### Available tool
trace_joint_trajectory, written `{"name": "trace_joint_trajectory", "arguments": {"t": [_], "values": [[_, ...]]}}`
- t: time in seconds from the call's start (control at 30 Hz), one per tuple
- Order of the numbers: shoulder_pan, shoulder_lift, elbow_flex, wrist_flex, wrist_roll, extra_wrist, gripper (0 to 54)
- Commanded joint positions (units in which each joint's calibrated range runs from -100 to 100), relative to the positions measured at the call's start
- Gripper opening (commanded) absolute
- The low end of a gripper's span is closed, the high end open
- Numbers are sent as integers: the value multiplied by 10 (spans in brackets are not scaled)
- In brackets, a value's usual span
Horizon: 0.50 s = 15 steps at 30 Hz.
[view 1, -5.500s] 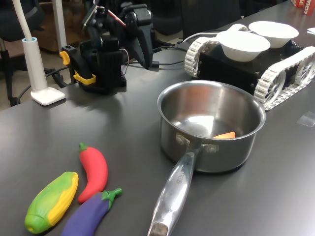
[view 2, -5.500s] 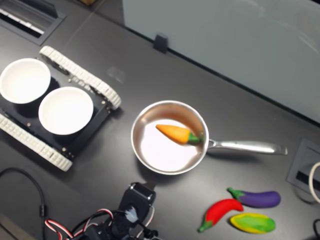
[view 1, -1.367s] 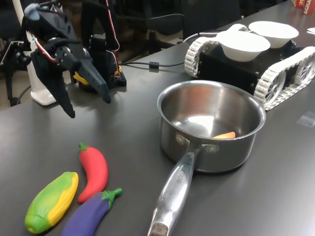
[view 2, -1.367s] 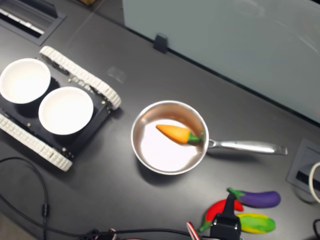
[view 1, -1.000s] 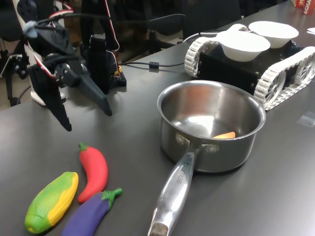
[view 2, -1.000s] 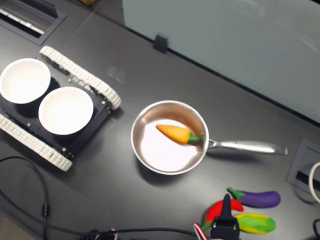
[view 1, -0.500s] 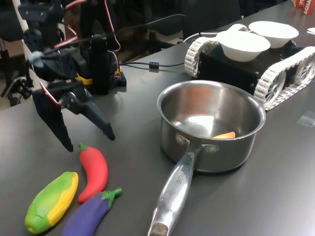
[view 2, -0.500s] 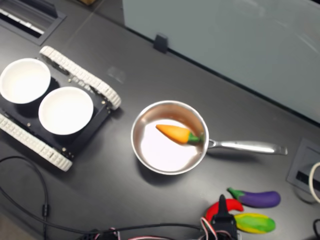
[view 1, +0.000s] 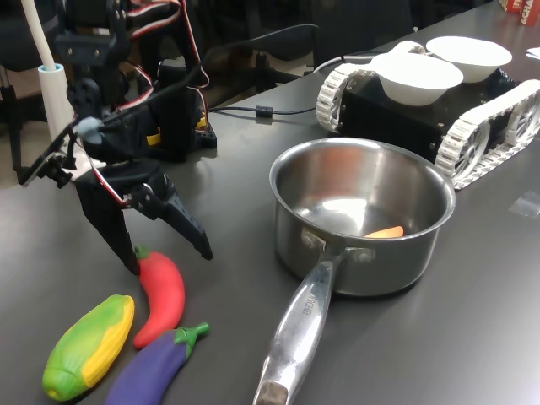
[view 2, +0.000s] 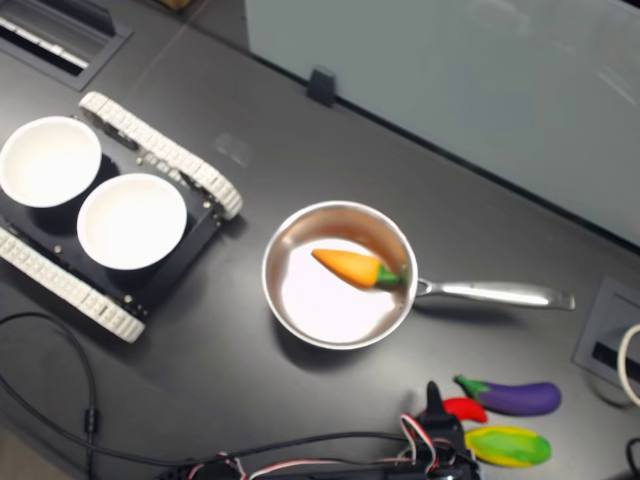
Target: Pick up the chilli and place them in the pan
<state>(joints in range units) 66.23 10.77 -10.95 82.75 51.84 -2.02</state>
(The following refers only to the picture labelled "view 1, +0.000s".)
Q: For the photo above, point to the black vehicle with white tracks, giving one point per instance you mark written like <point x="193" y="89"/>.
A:
<point x="388" y="122"/>

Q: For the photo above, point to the red printed carton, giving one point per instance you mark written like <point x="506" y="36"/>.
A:
<point x="511" y="5"/>
<point x="530" y="12"/>

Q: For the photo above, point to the white bowl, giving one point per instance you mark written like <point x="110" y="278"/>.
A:
<point x="415" y="82"/>
<point x="472" y="55"/>

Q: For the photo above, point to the black office chair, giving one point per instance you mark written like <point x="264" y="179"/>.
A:
<point x="363" y="25"/>
<point x="12" y="38"/>
<point x="282" y="12"/>

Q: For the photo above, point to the black gripper camera board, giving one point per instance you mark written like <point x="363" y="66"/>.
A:
<point x="46" y="162"/>

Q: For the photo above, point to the clear tape patch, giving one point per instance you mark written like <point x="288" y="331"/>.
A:
<point x="525" y="204"/>

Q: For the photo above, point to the white paper sheet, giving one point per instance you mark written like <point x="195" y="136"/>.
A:
<point x="535" y="52"/>

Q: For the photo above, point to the pale grey putty lump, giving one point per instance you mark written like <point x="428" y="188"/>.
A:
<point x="90" y="128"/>

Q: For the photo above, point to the red toy chilli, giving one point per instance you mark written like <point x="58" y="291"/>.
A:
<point x="162" y="291"/>

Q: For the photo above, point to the black clamp with yellow grips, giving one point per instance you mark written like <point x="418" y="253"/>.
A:
<point x="152" y="139"/>

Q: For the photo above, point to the orange toy carrot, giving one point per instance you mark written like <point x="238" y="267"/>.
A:
<point x="386" y="232"/>

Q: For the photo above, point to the white post with flat foot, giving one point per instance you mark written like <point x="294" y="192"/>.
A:
<point x="52" y="93"/>

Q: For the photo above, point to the purple toy aubergine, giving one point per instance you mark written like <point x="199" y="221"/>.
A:
<point x="152" y="367"/>

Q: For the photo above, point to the yellow green toy corn cob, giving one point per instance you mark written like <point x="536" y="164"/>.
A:
<point x="84" y="350"/>

